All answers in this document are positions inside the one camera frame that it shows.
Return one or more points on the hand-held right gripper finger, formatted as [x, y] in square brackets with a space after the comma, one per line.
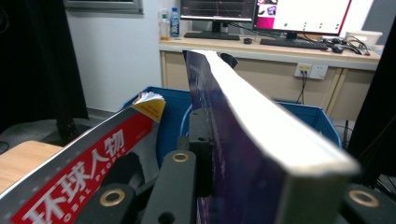
[202, 149]

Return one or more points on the blue file rack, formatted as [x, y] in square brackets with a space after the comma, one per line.
[174, 109]

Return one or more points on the purple magazine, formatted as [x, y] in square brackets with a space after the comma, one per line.
[249, 171]

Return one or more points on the black and red magazine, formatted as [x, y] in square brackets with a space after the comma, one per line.
[93, 155]

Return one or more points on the beige office desk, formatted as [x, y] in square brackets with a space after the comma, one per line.
[280, 71]

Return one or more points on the black keyboard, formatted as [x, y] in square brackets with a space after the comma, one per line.
[211, 36]
[292, 44]

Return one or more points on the black computer mouse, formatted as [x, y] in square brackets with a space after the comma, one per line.
[247, 40]
[337, 49]

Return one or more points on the clear bottle with yellow liquid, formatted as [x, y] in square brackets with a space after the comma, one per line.
[164, 28]

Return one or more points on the blue-label water bottle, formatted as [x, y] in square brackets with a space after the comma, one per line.
[174, 25]

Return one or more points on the white power socket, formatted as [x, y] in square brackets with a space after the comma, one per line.
[319, 71]

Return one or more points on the dark-screen monitor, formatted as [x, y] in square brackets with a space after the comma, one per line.
[218, 9]

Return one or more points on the white-screen monitor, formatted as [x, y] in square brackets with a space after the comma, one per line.
[311, 15]

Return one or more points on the black curtain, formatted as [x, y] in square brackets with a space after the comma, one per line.
[31, 62]
[379, 124]

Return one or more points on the white box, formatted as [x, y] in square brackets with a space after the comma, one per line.
[365, 37]

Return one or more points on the grey frame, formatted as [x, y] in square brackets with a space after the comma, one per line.
[102, 7]

